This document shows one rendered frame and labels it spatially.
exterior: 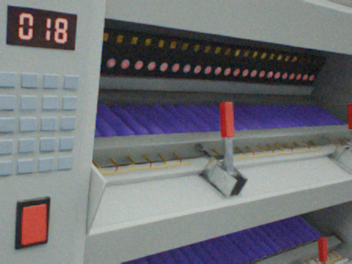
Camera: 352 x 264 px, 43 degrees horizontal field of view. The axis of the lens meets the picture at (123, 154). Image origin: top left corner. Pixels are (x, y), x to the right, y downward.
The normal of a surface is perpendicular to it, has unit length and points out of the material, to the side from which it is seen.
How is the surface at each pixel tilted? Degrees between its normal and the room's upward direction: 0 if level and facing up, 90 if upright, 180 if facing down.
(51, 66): 90
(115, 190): 20
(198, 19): 110
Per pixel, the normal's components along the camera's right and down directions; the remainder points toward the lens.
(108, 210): 0.30, -0.82
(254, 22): 0.53, 0.57
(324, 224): -0.79, 0.07
